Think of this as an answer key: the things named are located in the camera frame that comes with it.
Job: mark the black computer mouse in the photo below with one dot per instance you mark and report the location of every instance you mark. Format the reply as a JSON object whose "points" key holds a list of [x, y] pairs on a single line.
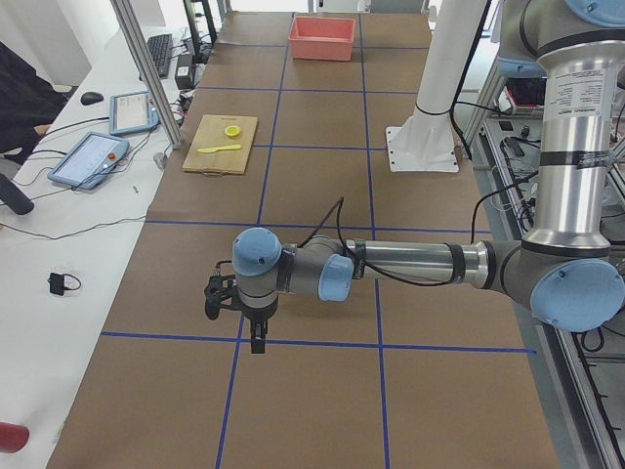
{"points": [[91, 98]]}

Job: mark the pink plastic bin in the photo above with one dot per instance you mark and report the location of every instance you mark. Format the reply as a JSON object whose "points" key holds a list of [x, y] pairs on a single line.
{"points": [[323, 39]]}

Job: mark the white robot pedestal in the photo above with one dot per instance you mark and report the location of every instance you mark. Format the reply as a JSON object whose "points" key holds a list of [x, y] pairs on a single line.
{"points": [[425, 143]]}

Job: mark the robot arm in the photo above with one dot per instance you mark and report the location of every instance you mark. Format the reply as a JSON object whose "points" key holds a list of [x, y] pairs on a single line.
{"points": [[558, 270]]}

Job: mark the black power adapter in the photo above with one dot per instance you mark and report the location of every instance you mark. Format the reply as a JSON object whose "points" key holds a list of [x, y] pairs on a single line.
{"points": [[185, 72]]}

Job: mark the yellow lemon slice toy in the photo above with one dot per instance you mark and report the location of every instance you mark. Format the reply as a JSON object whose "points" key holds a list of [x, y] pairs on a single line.
{"points": [[232, 131]]}

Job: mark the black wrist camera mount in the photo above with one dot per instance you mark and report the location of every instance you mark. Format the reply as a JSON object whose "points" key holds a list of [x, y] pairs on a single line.
{"points": [[221, 293]]}

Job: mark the red cylinder bottle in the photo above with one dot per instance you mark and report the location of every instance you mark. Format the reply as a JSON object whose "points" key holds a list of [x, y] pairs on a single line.
{"points": [[13, 437]]}

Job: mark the small black clip device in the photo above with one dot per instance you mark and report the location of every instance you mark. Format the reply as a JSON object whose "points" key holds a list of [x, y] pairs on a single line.
{"points": [[59, 284]]}

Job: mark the yellow plastic knife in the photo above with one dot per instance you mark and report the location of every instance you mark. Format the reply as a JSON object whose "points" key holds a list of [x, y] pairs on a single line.
{"points": [[219, 148]]}

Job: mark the wooden cutting board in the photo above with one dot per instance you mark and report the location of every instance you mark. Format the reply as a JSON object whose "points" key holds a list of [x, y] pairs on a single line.
{"points": [[210, 133]]}

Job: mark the black keyboard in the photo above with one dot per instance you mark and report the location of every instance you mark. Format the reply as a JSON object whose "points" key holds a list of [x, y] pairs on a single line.
{"points": [[160, 48]]}

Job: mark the blue teach pendant near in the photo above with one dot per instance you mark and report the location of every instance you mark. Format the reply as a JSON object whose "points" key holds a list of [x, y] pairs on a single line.
{"points": [[90, 161]]}

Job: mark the blue teach pendant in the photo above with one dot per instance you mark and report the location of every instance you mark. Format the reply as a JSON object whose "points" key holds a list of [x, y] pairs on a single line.
{"points": [[90, 161], [132, 113]]}

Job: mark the blue teach pendant far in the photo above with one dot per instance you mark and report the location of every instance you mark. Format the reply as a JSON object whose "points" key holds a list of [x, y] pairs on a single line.
{"points": [[132, 113]]}

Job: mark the aluminium frame post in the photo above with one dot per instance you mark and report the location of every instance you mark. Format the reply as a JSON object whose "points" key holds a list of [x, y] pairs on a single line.
{"points": [[136, 43]]}

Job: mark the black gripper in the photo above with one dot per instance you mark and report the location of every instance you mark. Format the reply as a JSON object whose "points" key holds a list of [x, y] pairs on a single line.
{"points": [[256, 317]]}

